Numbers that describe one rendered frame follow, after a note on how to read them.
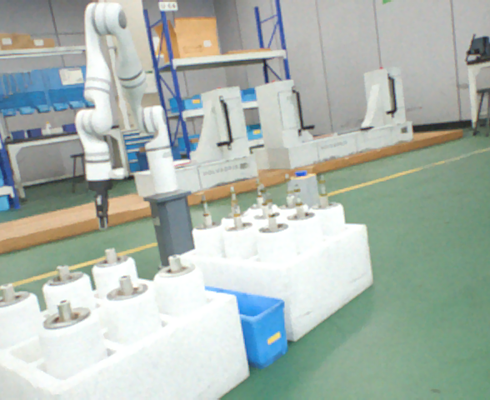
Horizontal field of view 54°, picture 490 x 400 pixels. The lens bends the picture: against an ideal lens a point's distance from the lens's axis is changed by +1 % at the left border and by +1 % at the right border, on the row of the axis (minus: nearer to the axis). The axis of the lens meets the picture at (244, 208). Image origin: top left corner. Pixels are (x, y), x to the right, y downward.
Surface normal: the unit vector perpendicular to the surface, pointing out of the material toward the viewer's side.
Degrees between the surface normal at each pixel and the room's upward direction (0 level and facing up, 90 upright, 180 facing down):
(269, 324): 92
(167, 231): 89
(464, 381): 0
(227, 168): 90
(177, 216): 90
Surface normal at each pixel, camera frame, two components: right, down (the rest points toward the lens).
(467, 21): -0.84, 0.23
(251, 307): -0.68, 0.20
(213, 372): 0.73, 0.00
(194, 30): 0.59, 0.24
